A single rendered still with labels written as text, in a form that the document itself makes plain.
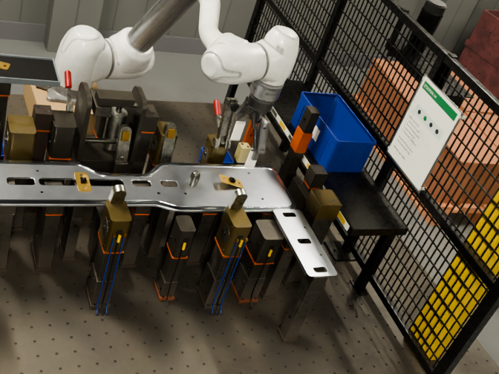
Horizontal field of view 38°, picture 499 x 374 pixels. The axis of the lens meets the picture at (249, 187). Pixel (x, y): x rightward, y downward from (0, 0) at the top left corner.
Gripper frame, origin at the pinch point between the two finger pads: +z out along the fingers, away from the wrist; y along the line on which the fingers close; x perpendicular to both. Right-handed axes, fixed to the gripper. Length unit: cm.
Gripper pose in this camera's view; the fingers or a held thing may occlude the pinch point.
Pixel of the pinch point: (243, 150)
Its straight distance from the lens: 219.3
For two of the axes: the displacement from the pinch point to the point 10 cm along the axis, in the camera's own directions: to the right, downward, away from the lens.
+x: 9.0, 0.1, 4.4
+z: -3.0, 7.6, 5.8
